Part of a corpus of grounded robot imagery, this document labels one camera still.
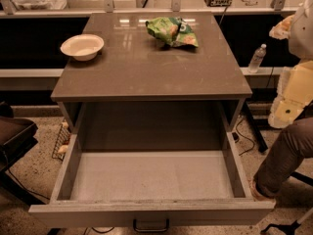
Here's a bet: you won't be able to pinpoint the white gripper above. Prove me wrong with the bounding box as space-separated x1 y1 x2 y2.
268 15 313 128

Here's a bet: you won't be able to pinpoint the green rice chip bag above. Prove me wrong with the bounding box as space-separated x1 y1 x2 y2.
145 17 199 47

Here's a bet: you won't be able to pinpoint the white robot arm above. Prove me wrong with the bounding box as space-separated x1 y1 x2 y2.
268 0 313 128

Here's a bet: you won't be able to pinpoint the open grey top drawer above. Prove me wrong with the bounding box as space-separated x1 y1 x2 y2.
28 102 277 229

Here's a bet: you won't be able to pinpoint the clear plastic water bottle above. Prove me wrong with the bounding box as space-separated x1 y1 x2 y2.
247 44 267 73

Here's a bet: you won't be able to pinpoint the person leg brown trousers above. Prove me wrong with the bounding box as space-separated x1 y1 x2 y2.
250 117 313 201

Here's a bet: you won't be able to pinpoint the grey cabinet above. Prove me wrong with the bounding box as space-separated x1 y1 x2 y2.
52 13 251 153

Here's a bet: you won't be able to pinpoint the white bowl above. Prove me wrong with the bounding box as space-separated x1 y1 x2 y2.
61 34 104 62

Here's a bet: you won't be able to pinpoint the black office chair base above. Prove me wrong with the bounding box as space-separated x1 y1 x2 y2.
260 171 313 235

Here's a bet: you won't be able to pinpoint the black chair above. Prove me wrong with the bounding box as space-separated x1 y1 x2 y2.
0 102 43 206

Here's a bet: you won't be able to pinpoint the black floor cable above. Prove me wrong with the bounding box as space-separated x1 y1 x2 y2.
232 116 257 157

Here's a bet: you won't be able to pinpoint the black drawer handle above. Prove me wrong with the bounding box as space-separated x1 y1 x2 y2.
132 219 170 233

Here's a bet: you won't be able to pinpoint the wire basket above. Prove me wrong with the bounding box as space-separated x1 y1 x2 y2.
52 120 71 161

